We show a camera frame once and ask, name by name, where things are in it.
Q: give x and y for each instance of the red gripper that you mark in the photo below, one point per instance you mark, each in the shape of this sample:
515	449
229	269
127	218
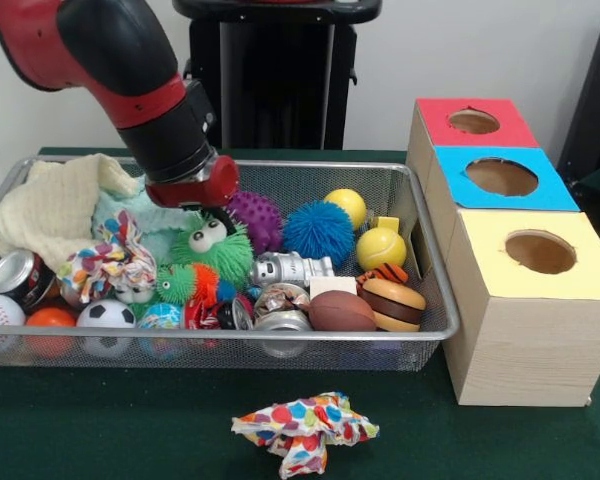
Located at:
200	192

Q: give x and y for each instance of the small green spiky ball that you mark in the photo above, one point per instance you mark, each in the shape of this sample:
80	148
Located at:
230	257

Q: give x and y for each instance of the teal knitted cloth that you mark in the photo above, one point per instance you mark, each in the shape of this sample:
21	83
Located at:
145	215

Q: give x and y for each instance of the polka dot cloth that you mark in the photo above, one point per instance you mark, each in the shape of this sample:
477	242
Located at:
305	420
110	260

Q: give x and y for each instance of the small blue spiky ball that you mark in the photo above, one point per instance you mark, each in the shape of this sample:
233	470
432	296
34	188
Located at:
320	232

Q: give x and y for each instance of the cream knitted cloth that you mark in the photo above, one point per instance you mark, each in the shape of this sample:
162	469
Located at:
40	215

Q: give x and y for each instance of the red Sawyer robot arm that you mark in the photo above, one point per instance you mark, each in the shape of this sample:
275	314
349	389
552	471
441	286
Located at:
105	60

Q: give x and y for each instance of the shallow clear mesh bin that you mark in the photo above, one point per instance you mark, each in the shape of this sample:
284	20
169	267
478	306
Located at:
390	356

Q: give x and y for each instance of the wooden box with three holes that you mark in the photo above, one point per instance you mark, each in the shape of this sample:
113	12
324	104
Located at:
530	340

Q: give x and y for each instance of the purple spiky ball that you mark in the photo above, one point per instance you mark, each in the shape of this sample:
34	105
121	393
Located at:
255	215

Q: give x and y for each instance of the green and orange spiky toy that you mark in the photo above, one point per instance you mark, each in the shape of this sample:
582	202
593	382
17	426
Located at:
180	282

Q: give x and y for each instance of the yellow smiley ball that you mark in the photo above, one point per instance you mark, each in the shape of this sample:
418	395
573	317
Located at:
349	202

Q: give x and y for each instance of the brown toy football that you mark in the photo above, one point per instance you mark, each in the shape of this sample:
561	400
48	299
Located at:
340	312

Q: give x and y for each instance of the wooden burger toy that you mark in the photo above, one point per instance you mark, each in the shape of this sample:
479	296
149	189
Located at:
395	305

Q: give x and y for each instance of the black upright panel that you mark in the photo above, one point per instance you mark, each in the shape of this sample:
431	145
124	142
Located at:
595	100

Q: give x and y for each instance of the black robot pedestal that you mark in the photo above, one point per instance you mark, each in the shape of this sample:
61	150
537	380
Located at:
280	75

